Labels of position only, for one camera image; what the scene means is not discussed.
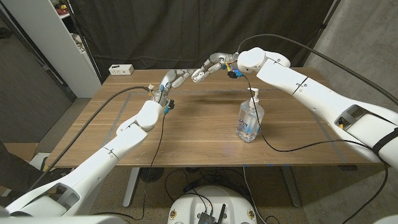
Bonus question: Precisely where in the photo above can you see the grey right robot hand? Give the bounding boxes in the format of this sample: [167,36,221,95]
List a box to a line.
[191,52,240,83]

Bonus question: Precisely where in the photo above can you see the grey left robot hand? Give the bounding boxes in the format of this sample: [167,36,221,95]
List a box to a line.
[154,68,195,106]

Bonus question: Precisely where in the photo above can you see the white airpods case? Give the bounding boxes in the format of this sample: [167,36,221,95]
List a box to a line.
[191,70,205,83]

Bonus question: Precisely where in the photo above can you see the clear hand sanitizer pump bottle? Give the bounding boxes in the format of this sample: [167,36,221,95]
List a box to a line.
[235,87,265,144]

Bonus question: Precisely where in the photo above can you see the white power outlet box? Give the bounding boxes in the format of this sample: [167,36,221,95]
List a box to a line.
[108,64,135,76]

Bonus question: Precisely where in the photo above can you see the black fabric backdrop curtain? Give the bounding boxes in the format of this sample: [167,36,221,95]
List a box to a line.
[67,0,335,83]

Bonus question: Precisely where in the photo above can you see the black backdrop stand pole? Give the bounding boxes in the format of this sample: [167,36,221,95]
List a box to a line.
[303,0,342,68]
[63,0,104,84]

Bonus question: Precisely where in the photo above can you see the round black floor fan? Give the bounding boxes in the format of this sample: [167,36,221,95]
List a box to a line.
[139,167,165,184]

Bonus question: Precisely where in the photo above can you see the white table leg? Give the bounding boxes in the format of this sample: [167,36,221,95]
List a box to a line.
[281,166,302,208]
[123,167,141,208]

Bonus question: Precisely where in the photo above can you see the white shelf cabinet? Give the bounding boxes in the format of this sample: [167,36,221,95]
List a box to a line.
[1,0,103,99]

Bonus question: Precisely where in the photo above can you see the white robot torso base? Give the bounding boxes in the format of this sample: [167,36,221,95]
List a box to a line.
[167,185,258,224]

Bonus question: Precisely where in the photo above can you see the small red yellow object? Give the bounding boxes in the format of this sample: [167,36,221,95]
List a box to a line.
[51,0,72,16]

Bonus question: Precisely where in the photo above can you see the black antenna module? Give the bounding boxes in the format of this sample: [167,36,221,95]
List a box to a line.
[197,203,227,224]

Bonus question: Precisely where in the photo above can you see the brown cardboard box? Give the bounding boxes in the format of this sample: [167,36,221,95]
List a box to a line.
[1,142,39,162]

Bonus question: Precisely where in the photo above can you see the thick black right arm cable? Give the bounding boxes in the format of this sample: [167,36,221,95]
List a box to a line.
[236,33,398,106]

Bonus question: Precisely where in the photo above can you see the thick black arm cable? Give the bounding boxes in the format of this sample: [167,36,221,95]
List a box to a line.
[27,86,155,191]
[236,33,398,106]

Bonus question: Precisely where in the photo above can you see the thin black left wrist cable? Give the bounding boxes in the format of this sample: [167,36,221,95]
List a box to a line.
[91,113,166,221]

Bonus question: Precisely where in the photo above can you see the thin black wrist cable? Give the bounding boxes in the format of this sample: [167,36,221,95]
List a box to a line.
[242,74,389,224]
[91,113,166,221]

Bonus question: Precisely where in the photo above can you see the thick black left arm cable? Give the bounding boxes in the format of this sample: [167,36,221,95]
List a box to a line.
[27,86,155,191]

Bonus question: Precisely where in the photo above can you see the black floor cable tangle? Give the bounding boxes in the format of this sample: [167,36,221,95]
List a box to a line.
[164,167,249,206]

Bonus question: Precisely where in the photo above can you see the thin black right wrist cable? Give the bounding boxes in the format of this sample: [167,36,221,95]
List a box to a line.
[242,74,389,224]

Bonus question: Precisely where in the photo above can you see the grey floor cable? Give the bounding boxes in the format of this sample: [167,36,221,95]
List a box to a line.
[242,166,267,224]

